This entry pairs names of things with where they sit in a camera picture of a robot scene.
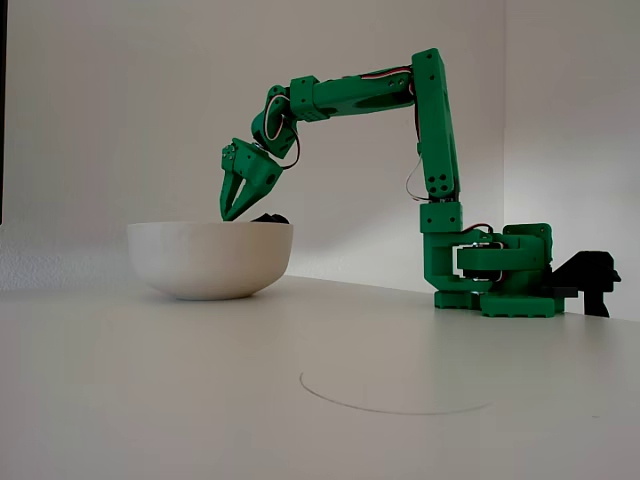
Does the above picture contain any dark grey cloth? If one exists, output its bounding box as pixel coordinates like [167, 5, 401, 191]
[249, 211, 292, 226]

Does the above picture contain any black table clamp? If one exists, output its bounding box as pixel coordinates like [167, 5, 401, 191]
[539, 249, 623, 319]

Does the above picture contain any white bowl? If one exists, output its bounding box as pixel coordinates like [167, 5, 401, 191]
[127, 221, 295, 302]

